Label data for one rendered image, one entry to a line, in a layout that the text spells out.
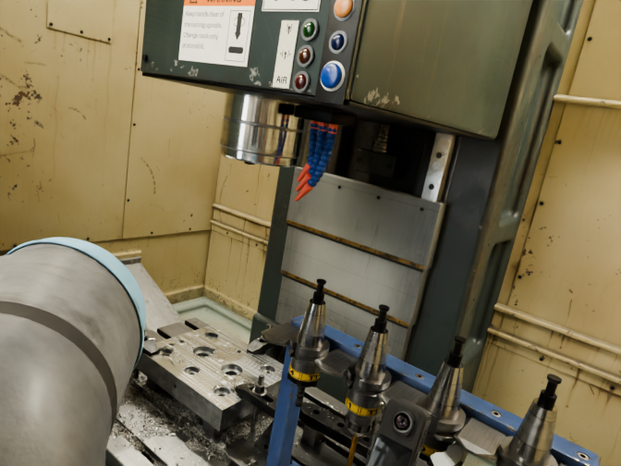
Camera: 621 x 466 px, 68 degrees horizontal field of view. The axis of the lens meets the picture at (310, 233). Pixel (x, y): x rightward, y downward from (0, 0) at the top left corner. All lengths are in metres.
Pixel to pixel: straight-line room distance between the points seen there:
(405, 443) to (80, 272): 0.37
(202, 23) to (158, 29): 0.11
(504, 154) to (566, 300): 0.55
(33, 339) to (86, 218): 1.70
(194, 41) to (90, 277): 0.54
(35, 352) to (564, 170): 1.44
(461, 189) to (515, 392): 0.75
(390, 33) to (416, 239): 0.69
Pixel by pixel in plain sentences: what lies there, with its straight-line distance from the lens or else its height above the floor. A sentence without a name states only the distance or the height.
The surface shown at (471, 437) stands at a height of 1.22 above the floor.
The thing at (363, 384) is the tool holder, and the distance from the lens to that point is 0.68.
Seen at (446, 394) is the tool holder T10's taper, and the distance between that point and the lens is 0.64.
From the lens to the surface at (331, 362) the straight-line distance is 0.72.
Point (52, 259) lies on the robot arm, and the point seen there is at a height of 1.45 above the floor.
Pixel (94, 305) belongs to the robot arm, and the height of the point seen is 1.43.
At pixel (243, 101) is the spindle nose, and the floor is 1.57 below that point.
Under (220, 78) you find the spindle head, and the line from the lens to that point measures 0.75.
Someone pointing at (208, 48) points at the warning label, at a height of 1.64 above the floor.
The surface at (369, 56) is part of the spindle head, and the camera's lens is 0.62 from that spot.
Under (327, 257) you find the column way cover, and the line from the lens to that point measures 1.39.
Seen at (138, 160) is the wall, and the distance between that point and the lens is 2.00.
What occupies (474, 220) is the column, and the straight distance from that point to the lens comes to 1.23.
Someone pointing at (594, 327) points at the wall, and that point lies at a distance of 1.58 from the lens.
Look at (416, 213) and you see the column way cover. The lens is 1.23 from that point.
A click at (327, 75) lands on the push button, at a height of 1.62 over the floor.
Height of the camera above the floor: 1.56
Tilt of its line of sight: 13 degrees down
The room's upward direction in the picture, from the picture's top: 10 degrees clockwise
